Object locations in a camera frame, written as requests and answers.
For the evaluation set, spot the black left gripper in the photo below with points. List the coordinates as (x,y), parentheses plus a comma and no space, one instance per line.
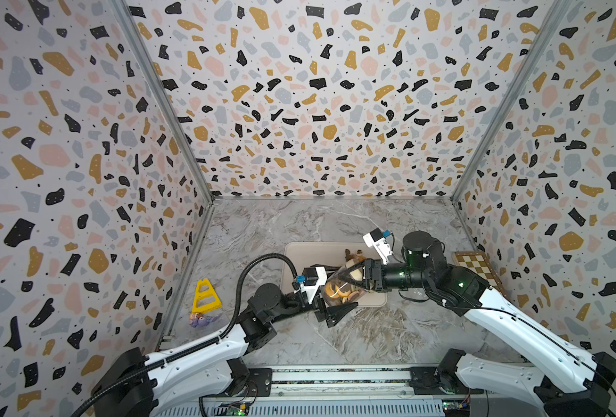
(330,317)

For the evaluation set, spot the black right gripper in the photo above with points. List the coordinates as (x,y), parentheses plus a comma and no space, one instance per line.
(374,273)

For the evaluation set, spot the jar with beige lid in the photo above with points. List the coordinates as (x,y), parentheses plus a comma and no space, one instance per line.
(335,291)

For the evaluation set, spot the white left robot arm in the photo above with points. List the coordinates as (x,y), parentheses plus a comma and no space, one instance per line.
(147,385)

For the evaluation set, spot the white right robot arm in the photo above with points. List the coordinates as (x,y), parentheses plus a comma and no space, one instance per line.
(559,377)

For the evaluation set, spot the beige plastic tray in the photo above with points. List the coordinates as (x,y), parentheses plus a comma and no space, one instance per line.
(304,255)

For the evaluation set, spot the wooden chessboard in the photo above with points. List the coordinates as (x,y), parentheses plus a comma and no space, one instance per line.
(478,262)

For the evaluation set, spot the yellow plastic triangle toy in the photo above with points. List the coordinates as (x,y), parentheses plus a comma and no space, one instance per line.
(205,299)

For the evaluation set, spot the small colourful wrapped toy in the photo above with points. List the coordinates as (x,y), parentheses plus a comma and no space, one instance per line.
(197,320)

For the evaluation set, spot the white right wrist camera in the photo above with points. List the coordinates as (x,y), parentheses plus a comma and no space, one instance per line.
(378,240)

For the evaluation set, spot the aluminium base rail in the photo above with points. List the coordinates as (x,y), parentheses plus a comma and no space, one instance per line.
(348,390)

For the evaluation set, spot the metal corner post right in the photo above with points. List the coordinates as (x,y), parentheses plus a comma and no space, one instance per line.
(558,9)

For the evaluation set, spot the metal corner post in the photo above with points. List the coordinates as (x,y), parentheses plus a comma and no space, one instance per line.
(138,48)
(558,9)

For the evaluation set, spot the metal corner post left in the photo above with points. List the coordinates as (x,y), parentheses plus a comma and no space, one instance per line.
(138,48)

